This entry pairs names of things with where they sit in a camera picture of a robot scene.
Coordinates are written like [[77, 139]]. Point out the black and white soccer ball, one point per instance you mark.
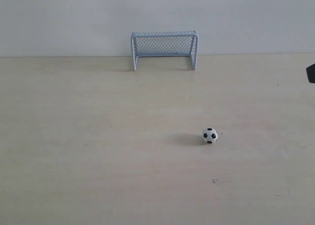
[[210, 135]]

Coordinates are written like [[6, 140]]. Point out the white miniature soccer goal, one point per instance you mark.
[[164, 44]]

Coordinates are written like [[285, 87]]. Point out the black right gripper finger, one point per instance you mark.
[[310, 71]]

